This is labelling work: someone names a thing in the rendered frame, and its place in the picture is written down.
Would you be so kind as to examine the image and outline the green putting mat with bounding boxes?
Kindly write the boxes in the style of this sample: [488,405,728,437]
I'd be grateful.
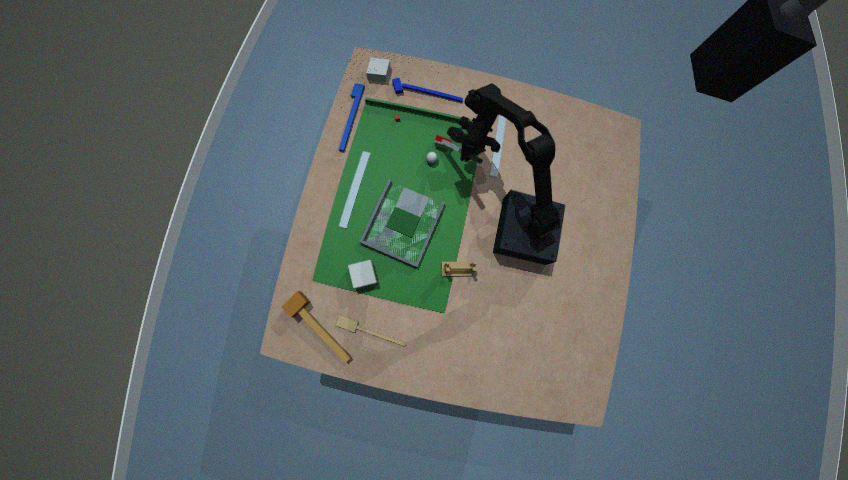
[312,103,477,313]

